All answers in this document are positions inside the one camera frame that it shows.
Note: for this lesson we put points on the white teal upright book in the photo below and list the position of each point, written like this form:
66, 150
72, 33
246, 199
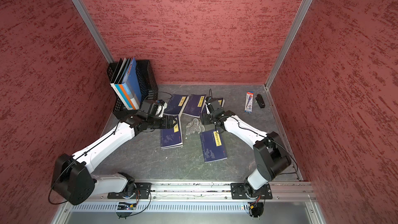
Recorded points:
114, 80

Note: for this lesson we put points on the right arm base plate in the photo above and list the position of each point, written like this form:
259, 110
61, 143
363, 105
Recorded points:
243, 191

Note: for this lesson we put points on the purple book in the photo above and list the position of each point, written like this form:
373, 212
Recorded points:
220, 101
171, 138
195, 105
212, 146

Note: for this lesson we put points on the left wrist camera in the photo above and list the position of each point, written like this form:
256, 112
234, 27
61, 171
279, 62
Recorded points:
152, 109

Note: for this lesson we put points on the blue orange upright folder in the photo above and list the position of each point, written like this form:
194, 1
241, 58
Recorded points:
130, 86

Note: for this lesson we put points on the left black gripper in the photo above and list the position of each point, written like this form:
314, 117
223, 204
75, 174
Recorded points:
165, 122

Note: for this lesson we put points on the white blue pen box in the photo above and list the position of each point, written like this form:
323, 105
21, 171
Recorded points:
249, 102

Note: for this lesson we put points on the small black device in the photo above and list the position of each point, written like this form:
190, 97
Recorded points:
260, 101

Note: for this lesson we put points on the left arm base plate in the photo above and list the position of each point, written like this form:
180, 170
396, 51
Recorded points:
132, 191

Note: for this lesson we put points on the black mesh file basket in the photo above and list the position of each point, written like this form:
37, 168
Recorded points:
146, 80

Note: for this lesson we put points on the grey fluffy cleaning cloth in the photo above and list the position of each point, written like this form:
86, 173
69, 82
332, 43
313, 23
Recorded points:
195, 126

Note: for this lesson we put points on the blue book back left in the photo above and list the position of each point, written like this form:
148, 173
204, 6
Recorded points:
176, 105

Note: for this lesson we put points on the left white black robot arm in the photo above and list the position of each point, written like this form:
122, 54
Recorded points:
73, 178

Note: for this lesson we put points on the aluminium rail frame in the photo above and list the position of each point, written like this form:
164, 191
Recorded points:
212, 191

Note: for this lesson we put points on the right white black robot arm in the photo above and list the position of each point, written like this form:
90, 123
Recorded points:
270, 154

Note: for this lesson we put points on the slotted cable duct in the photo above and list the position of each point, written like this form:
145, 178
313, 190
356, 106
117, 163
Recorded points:
165, 207

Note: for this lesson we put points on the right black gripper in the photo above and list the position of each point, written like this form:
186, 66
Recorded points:
204, 118

